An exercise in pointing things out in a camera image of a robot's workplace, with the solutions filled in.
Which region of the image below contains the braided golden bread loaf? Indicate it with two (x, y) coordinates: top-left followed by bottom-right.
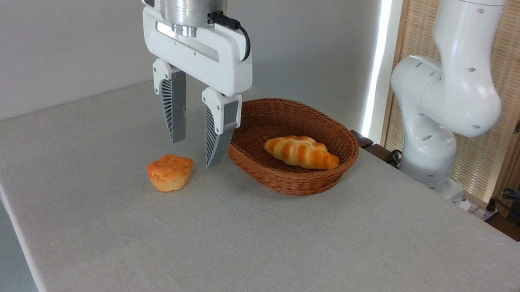
(261, 131), (342, 172)

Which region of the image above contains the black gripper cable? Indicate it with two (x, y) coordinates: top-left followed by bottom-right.
(204, 10), (256, 63)

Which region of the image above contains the dark wooden furniture edge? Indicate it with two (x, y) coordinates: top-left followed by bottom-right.
(347, 129), (406, 168)

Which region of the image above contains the brown wicker basket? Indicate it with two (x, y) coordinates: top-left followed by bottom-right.
(224, 93), (365, 203)

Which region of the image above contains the grey tablecloth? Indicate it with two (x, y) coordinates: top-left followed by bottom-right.
(0, 54), (520, 292)

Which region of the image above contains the orange muffin bread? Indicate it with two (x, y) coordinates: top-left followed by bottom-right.
(144, 151), (195, 195)

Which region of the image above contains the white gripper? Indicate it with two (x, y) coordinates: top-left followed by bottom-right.
(125, 5), (260, 172)

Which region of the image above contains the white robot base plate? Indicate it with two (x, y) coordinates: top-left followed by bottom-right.
(424, 176), (477, 212)

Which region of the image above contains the black cable loop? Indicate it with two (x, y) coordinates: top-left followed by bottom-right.
(385, 148), (404, 168)

